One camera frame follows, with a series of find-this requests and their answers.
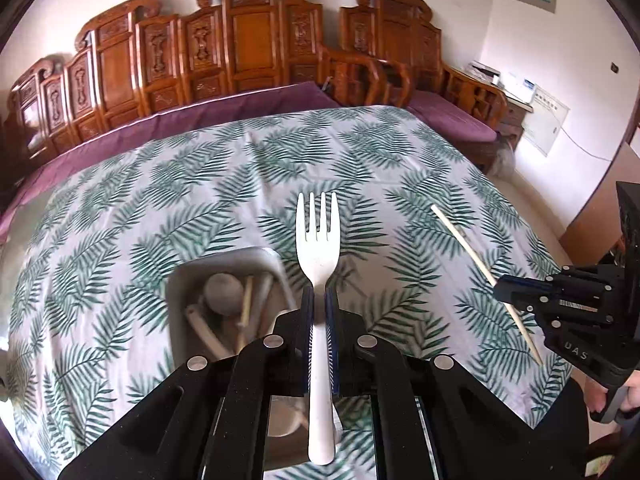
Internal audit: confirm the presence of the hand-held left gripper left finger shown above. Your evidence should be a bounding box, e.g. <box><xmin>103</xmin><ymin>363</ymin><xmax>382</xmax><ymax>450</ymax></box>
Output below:
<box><xmin>57</xmin><ymin>285</ymin><xmax>317</xmax><ymax>480</ymax></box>

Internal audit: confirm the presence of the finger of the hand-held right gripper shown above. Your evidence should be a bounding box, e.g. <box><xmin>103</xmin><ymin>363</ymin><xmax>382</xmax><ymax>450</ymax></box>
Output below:
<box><xmin>500</xmin><ymin>292</ymin><xmax>618</xmax><ymax>328</ymax></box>
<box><xmin>494</xmin><ymin>267</ymin><xmax>618</xmax><ymax>296</ymax></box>

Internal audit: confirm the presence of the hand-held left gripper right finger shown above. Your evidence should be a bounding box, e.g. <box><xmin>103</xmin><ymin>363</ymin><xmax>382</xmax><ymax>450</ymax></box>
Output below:
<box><xmin>325</xmin><ymin>287</ymin><xmax>586</xmax><ymax>480</ymax></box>

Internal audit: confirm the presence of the light bamboo chopstick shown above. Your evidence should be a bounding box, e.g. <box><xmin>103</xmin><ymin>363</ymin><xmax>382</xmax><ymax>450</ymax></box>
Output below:
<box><xmin>431</xmin><ymin>204</ymin><xmax>545</xmax><ymax>366</ymax></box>
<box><xmin>235</xmin><ymin>275</ymin><xmax>255</xmax><ymax>356</ymax></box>

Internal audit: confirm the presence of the white plastic fork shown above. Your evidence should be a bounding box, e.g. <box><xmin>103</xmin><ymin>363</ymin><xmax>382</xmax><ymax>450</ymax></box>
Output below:
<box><xmin>295</xmin><ymin>191</ymin><xmax>342</xmax><ymax>466</ymax></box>

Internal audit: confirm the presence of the grey metal tray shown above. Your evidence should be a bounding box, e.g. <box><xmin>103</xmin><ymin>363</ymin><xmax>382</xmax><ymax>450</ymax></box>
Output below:
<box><xmin>164</xmin><ymin>246</ymin><xmax>307</xmax><ymax>471</ymax></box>

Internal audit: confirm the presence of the person's right hand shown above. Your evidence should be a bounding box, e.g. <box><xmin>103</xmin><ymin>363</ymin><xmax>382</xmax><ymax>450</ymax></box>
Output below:
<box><xmin>584</xmin><ymin>380</ymin><xmax>606</xmax><ymax>413</ymax></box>

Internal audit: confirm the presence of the brown wooden board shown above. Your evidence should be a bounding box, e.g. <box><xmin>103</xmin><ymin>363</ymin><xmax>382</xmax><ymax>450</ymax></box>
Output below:
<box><xmin>560</xmin><ymin>142</ymin><xmax>640</xmax><ymax>261</ymax></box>

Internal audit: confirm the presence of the clear plastic bag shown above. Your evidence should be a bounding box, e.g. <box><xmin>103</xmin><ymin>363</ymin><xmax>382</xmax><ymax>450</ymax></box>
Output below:
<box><xmin>492</xmin><ymin>140</ymin><xmax>518</xmax><ymax>178</ymax></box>

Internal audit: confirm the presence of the wooden side table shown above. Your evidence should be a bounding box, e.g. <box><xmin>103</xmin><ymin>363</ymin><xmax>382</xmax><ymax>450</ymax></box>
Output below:
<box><xmin>500</xmin><ymin>87</ymin><xmax>533</xmax><ymax>151</ymax></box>

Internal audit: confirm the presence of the purple seat cushion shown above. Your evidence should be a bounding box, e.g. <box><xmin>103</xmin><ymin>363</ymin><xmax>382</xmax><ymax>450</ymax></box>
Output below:
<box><xmin>407</xmin><ymin>91</ymin><xmax>498</xmax><ymax>143</ymax></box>

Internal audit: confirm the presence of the white desktop device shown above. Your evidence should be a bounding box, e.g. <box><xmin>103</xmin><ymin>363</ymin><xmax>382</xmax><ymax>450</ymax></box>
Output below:
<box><xmin>500</xmin><ymin>72</ymin><xmax>538</xmax><ymax>103</ymax></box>

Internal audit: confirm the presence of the leaf-print tablecloth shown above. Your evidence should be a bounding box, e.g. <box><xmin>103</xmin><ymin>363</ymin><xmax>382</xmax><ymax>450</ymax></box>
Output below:
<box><xmin>0</xmin><ymin>105</ymin><xmax>576</xmax><ymax>480</ymax></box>

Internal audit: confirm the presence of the white printer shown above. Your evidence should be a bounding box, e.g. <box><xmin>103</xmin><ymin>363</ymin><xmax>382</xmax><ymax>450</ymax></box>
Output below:
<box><xmin>467</xmin><ymin>60</ymin><xmax>503</xmax><ymax>86</ymax></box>

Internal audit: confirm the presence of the purple sheet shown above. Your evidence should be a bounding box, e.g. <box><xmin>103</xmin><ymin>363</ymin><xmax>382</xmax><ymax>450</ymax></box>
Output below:
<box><xmin>0</xmin><ymin>82</ymin><xmax>341</xmax><ymax>241</ymax></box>

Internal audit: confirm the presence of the long carved wooden bench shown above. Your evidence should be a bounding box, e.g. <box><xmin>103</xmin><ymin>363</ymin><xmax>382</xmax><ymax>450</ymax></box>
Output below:
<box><xmin>2</xmin><ymin>0</ymin><xmax>413</xmax><ymax>171</ymax></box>

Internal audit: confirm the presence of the carved wooden armchair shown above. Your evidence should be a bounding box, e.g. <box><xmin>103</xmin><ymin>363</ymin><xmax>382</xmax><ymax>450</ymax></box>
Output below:
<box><xmin>340</xmin><ymin>0</ymin><xmax>508</xmax><ymax>173</ymax></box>

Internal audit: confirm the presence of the white cable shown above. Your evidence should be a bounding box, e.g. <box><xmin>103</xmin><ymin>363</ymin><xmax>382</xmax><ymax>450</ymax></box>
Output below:
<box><xmin>557</xmin><ymin>125</ymin><xmax>613</xmax><ymax>163</ymax></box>

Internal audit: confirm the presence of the white wall panel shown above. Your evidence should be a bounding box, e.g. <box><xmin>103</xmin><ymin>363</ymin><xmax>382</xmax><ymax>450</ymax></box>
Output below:
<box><xmin>520</xmin><ymin>87</ymin><xmax>571</xmax><ymax>156</ymax></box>

